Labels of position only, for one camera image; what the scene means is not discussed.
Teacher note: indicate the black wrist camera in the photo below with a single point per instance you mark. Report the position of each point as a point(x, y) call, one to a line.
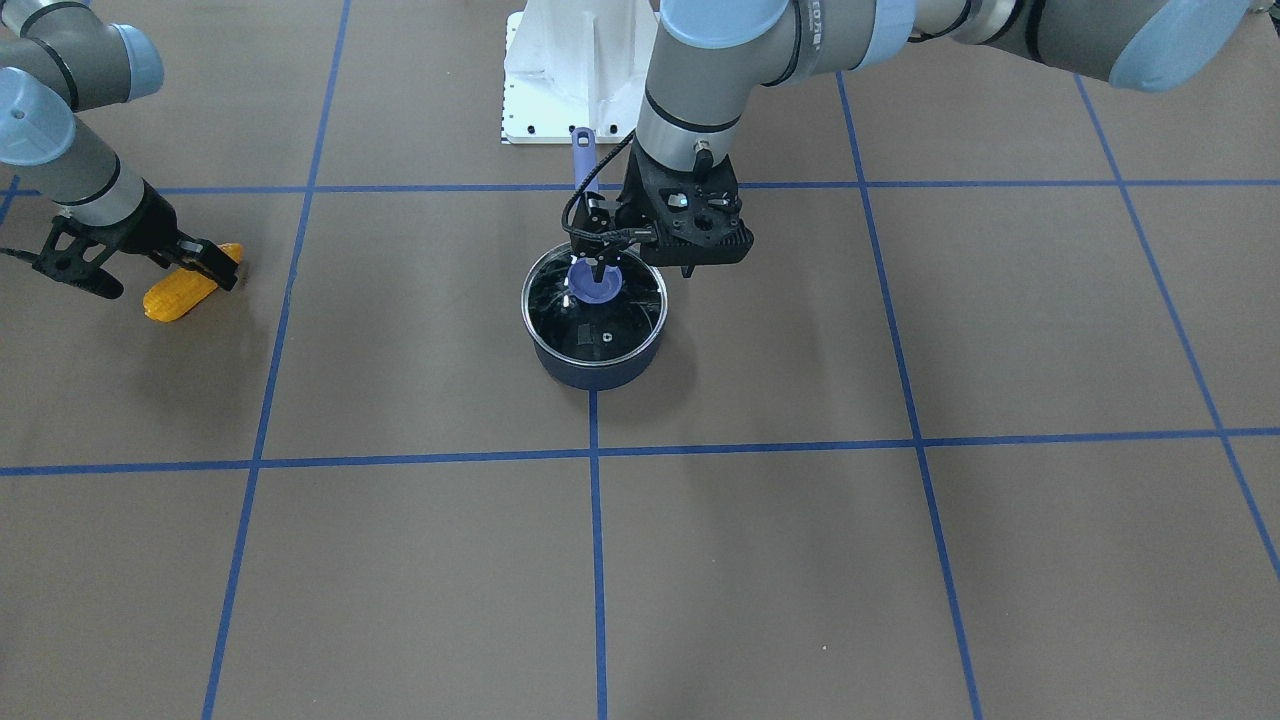
point(696, 226)

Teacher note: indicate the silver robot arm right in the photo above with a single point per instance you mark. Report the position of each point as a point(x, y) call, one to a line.
point(61, 60)

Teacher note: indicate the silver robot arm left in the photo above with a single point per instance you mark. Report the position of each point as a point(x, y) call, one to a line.
point(708, 56)

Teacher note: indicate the dark blue saucepan purple handle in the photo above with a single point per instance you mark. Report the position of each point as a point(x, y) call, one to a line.
point(587, 201)

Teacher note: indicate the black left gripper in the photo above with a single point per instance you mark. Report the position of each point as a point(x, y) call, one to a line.
point(634, 197)

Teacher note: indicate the yellow corn cob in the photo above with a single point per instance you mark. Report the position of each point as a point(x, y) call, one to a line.
point(174, 296)

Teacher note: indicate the glass pot lid purple knob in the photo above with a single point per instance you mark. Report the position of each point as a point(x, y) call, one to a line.
point(594, 333)

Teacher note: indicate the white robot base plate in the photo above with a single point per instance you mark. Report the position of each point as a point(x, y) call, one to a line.
point(573, 64)

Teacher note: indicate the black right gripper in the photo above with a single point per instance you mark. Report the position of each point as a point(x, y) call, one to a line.
point(150, 226)

